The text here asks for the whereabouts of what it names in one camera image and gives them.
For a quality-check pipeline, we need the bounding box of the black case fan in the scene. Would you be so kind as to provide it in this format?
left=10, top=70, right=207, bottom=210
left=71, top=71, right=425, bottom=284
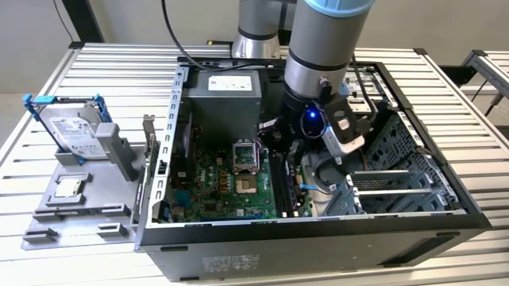
left=174, top=114, right=197, bottom=163

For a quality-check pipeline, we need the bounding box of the hard disk in blue carrier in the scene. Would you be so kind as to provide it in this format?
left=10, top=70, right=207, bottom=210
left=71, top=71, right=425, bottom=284
left=22, top=93, right=115, bottom=163

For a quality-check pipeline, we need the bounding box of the metal socket cover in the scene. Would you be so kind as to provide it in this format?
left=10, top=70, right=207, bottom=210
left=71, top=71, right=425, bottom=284
left=231, top=142, right=261, bottom=175

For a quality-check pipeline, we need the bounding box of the long blue expansion slot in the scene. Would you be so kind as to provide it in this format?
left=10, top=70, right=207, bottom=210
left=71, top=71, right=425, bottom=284
left=201, top=214, right=276, bottom=223

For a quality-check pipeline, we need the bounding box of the thin cable with plug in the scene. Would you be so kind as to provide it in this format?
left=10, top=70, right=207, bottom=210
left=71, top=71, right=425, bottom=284
left=484, top=92, right=503, bottom=116

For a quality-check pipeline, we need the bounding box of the silver CPU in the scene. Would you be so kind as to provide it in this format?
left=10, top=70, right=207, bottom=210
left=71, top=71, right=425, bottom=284
left=52, top=179, right=86, bottom=198

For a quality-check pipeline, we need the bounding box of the grey metal drive cage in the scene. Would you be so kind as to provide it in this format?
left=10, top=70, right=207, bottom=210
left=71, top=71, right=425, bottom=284
left=341, top=66, right=394, bottom=120

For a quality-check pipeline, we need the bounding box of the black PC case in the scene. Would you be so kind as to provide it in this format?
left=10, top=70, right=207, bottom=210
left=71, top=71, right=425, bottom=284
left=133, top=56, right=495, bottom=283

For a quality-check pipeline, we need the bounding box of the green motherboard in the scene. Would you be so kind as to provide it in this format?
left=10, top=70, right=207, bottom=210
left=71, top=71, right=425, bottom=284
left=170, top=145, right=316, bottom=223

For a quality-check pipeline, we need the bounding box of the aluminium slat side table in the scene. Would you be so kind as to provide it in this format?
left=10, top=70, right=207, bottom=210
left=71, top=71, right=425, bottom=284
left=461, top=49, right=509, bottom=101

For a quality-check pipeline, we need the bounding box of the black frame bracket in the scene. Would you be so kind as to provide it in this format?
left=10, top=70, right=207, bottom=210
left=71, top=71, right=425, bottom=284
left=440, top=64, right=475, bottom=88

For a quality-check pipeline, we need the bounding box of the CPU socket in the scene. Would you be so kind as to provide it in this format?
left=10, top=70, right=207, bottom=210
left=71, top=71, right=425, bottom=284
left=235, top=173, right=261, bottom=195

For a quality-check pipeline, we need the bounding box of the black upright post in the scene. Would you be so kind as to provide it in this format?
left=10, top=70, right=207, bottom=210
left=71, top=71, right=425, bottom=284
left=62, top=0, right=106, bottom=44

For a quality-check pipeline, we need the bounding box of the grey power supply unit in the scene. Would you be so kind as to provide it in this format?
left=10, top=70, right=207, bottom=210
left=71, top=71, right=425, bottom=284
left=185, top=70, right=264, bottom=144

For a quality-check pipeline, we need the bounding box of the silver disk bay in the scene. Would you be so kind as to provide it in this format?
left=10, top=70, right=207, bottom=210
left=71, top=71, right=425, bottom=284
left=324, top=169, right=469, bottom=216

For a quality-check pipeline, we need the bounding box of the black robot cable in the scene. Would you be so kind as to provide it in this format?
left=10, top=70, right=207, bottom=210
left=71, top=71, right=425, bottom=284
left=349, top=55, right=378, bottom=132
left=161, top=0, right=289, bottom=72

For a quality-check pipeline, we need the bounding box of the grey parts rack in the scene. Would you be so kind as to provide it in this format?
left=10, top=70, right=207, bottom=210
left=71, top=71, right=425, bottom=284
left=19, top=122, right=162, bottom=250

